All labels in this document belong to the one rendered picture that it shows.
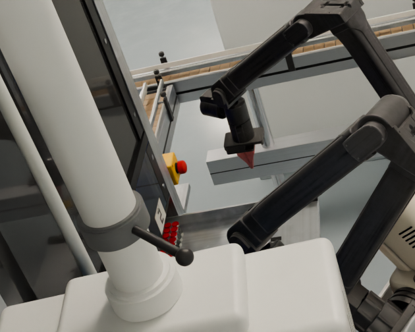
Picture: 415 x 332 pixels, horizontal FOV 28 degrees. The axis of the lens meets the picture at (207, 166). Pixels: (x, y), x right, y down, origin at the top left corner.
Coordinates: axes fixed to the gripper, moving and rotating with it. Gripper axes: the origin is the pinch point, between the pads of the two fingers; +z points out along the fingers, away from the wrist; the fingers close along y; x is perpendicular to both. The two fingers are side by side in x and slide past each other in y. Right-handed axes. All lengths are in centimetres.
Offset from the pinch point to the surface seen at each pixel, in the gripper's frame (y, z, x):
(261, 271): -17, -48, 92
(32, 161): 21, -55, 67
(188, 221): 23.4, 19.8, -5.2
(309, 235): -11.6, 20.1, 7.7
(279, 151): 6, 55, -84
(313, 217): -12.7, 20.1, 0.6
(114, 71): 27.7, -32.9, -2.6
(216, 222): 15.3, 20.6, -3.5
